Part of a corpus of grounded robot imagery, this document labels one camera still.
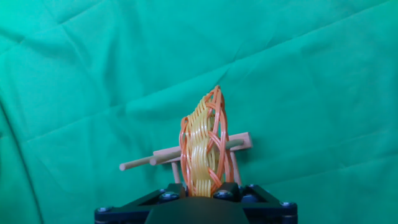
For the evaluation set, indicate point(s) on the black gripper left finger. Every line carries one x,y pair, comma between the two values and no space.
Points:
124,213

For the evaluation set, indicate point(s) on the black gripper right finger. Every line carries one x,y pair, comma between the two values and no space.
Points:
270,211

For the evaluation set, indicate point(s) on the orange woven basket dish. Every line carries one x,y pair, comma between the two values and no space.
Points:
202,149

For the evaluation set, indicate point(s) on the wooden dish rack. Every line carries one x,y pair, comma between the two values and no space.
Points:
244,138

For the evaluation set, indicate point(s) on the green cloth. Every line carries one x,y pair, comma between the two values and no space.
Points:
93,77

